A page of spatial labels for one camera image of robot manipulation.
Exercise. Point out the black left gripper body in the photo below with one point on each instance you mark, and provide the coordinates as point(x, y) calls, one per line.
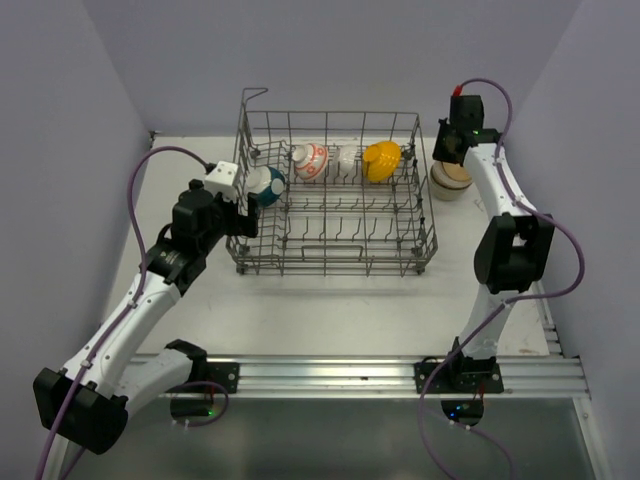
point(225, 219)

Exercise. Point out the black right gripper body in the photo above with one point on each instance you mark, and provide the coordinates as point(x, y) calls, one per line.
point(441, 146)

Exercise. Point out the cream bowl bird drawing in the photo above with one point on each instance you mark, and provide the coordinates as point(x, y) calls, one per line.
point(453, 170)

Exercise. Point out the beige bowl olive drawing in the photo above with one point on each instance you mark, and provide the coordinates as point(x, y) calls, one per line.
point(441, 178)

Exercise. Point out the beige speckled bowl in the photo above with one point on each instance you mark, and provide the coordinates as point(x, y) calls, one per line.
point(445, 193)

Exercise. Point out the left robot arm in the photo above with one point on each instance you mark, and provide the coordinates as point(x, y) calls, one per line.
point(83, 401)

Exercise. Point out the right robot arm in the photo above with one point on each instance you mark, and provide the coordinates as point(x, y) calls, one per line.
point(463, 369)

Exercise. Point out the teal and white bowl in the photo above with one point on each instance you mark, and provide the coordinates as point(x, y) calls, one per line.
point(266, 184)

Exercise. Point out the yellow ribbed bowl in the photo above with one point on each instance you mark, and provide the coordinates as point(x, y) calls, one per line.
point(380, 160)

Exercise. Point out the white bowl orange pattern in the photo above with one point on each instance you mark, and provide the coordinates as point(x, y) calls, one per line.
point(310, 161)

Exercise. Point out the small white bowl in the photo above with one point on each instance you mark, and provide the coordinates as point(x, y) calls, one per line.
point(346, 159)

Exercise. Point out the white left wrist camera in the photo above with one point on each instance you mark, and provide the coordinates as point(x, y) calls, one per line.
point(223, 179)

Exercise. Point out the grey wire dish rack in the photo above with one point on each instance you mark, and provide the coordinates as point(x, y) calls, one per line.
point(337, 225)

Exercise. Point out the aluminium side rail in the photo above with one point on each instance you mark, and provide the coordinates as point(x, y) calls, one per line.
point(514, 249)

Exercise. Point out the aluminium front rail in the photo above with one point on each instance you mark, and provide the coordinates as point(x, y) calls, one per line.
point(394, 377)

